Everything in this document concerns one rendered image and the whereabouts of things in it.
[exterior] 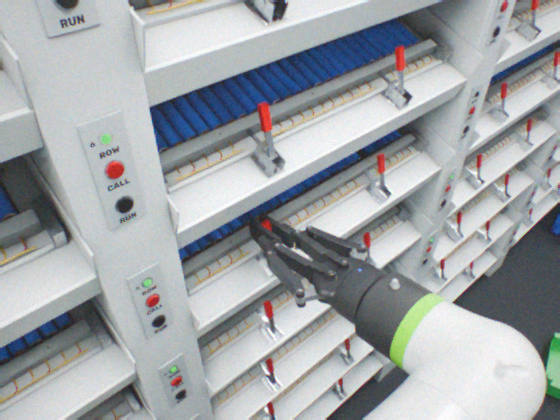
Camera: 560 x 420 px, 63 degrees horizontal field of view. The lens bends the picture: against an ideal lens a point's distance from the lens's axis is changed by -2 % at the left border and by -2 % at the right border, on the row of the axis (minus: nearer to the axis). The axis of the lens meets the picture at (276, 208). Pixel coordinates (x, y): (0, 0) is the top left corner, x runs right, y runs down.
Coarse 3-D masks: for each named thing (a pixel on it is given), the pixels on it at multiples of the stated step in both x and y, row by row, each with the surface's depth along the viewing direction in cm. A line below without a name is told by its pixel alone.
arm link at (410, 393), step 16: (416, 384) 43; (384, 400) 44; (400, 400) 42; (416, 400) 41; (432, 400) 41; (448, 400) 40; (368, 416) 42; (384, 416) 41; (400, 416) 40; (416, 416) 40; (432, 416) 39; (448, 416) 39; (464, 416) 40
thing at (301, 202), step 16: (400, 144) 93; (368, 160) 88; (400, 160) 93; (336, 176) 85; (352, 176) 86; (320, 192) 82; (288, 208) 78; (304, 208) 81; (320, 208) 82; (224, 240) 72; (240, 240) 73; (208, 256) 70; (240, 256) 73; (192, 272) 70
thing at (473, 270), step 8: (488, 248) 181; (496, 248) 180; (480, 256) 180; (488, 256) 182; (496, 256) 182; (472, 264) 170; (480, 264) 179; (488, 264) 180; (464, 272) 174; (472, 272) 176; (480, 272) 177; (456, 280) 172; (464, 280) 173; (472, 280) 173; (448, 288) 170; (456, 288) 170; (464, 288) 171; (440, 296) 167; (448, 296) 168; (456, 296) 169
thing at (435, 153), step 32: (416, 128) 96; (416, 160) 95; (288, 224) 80; (320, 224) 81; (352, 224) 83; (192, 256) 72; (224, 256) 74; (256, 256) 75; (192, 288) 70; (224, 288) 71; (256, 288) 72
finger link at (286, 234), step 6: (264, 216) 71; (270, 222) 70; (276, 222) 70; (276, 228) 69; (282, 228) 68; (276, 234) 70; (282, 234) 69; (288, 234) 67; (282, 240) 69; (288, 240) 68; (288, 246) 69; (294, 246) 69
